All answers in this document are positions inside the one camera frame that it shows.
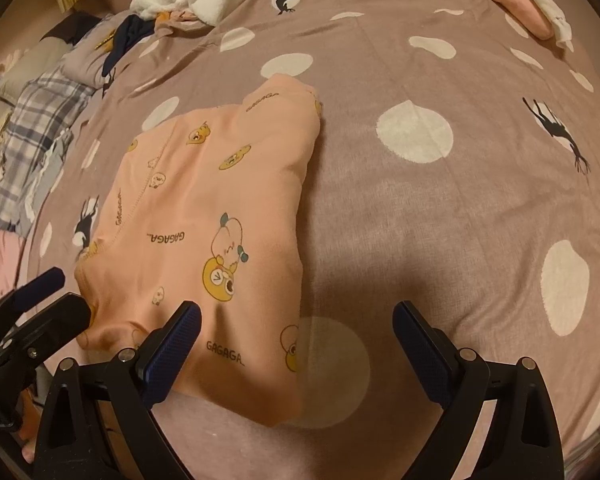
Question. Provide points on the grey white cloth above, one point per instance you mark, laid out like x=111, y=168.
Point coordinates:
x=50, y=165

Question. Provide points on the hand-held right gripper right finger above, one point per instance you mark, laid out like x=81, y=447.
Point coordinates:
x=425, y=355

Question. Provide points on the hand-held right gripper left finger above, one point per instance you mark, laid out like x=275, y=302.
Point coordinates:
x=172, y=350

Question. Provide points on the person's left hand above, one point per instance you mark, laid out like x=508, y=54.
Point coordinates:
x=28, y=425

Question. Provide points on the plaid quilt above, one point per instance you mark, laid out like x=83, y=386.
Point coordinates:
x=40, y=105

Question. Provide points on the taupe spotted blanket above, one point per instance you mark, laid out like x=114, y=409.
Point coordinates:
x=405, y=210

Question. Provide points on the grey pillow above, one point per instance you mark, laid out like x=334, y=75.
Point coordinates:
x=85, y=59

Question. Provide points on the pink cartoon print shirt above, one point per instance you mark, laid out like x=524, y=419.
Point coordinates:
x=190, y=210

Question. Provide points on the navy garment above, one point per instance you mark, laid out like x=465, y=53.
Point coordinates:
x=130, y=35

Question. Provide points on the beige pillow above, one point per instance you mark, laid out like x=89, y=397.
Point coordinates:
x=32, y=62

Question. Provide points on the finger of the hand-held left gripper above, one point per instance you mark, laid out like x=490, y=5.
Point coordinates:
x=55, y=319
x=40, y=282

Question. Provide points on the dark brown cushion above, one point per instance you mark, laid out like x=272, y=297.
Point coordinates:
x=72, y=27

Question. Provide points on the light pink cloth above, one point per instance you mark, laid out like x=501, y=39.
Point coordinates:
x=5, y=260

